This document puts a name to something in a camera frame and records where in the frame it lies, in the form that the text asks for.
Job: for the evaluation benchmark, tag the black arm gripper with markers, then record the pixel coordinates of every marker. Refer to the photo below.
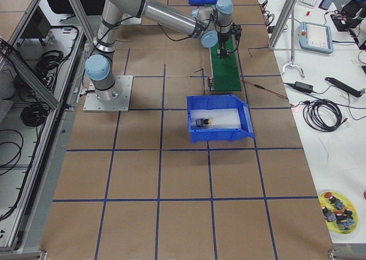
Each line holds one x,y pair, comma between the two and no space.
223,39

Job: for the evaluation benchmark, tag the yellow push button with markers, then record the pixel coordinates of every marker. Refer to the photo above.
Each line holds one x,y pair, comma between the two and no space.
203,122

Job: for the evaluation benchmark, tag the yellow plate of buttons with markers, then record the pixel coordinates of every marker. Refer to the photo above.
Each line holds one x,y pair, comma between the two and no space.
339,212

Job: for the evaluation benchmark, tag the green conveyor belt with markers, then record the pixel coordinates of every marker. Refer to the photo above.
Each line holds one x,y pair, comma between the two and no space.
225,74

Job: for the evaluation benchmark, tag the blue right storage bin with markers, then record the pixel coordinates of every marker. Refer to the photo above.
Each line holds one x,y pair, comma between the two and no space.
209,102

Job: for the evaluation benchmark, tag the white foam pad right bin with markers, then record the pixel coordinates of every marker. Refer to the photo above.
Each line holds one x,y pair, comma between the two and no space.
221,118

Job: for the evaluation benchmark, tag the teach pendant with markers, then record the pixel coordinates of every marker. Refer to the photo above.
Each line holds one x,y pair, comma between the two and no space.
315,37

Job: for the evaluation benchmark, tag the black power adapter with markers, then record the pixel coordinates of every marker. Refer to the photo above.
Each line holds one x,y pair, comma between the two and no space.
303,87

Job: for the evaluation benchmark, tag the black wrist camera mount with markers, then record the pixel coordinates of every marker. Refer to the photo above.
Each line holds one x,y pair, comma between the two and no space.
236,30

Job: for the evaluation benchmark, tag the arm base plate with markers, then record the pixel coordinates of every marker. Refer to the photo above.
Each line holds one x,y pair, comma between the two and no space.
115,99
131,21

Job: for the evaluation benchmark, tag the aluminium frame post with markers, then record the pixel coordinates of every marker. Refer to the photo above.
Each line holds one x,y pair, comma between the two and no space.
282,20

